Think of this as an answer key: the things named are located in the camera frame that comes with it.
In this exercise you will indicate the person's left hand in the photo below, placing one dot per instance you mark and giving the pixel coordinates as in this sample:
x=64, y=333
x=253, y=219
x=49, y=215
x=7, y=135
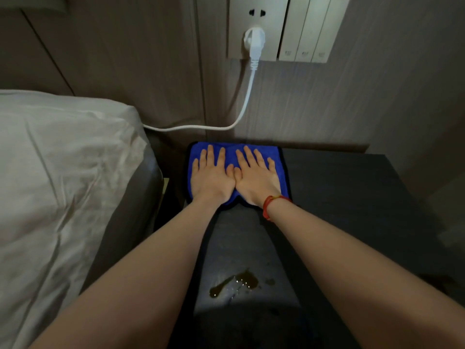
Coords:
x=210, y=181

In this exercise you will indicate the person's right hand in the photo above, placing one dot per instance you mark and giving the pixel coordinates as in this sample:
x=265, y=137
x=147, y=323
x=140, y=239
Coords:
x=256, y=181

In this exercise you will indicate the person's right middle finger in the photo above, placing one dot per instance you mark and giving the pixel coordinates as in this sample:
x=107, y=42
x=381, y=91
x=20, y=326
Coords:
x=250, y=156

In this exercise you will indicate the person's right thumb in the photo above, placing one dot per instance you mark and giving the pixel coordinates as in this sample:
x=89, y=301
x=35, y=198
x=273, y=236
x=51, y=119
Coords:
x=237, y=175

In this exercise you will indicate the person's right little finger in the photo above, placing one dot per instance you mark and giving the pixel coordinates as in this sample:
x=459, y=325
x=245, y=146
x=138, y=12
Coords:
x=272, y=165

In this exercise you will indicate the person's left little finger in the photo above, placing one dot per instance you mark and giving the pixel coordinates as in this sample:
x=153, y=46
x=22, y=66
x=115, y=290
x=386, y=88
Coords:
x=195, y=166

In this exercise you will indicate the person's left middle finger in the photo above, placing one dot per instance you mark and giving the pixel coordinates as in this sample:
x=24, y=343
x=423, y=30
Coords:
x=210, y=155

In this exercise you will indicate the person's left thumb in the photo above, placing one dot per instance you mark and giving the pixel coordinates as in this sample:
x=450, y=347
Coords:
x=230, y=172

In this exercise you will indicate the blue microfiber cloth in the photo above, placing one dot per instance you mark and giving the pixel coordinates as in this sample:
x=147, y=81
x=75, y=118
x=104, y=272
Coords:
x=232, y=152

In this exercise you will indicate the person's left forearm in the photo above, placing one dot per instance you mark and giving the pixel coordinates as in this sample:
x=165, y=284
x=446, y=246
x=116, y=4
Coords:
x=145, y=279

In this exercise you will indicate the person's right forearm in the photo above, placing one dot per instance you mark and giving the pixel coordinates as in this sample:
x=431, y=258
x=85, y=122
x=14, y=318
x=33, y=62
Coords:
x=363, y=283

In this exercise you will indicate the grey mattress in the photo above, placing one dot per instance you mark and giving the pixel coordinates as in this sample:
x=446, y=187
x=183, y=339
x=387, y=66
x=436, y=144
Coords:
x=134, y=207

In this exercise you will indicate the dark nightstand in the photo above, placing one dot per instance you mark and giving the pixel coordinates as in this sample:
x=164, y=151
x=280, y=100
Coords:
x=345, y=214

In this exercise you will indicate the brown liquid spill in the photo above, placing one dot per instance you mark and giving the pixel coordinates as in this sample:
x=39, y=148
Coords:
x=238, y=281

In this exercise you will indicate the white power plug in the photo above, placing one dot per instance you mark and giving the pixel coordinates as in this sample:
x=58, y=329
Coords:
x=254, y=41

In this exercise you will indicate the white bed sheet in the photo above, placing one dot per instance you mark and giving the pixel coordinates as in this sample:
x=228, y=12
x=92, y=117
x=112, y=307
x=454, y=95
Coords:
x=58, y=199

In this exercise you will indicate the white wall socket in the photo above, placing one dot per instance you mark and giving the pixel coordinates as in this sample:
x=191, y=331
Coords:
x=254, y=18

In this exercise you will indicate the white wall switch panel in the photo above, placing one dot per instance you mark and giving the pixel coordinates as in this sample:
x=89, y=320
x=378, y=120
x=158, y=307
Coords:
x=312, y=29

